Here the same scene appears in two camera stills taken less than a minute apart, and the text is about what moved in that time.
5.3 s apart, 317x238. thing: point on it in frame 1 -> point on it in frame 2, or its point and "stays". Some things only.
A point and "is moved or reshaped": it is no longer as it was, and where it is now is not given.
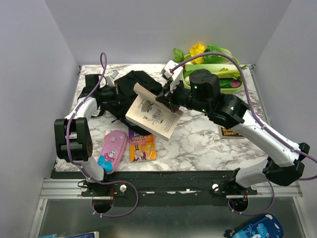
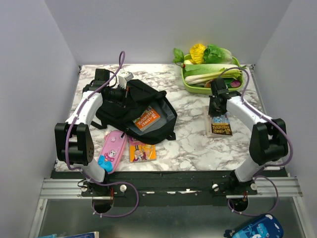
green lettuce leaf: (216, 59) stays
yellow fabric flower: (197, 48) stays
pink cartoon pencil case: (114, 145) stays
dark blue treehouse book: (229, 133) is moved or reshaped
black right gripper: (169, 98) -> (212, 112)
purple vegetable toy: (236, 84) stays
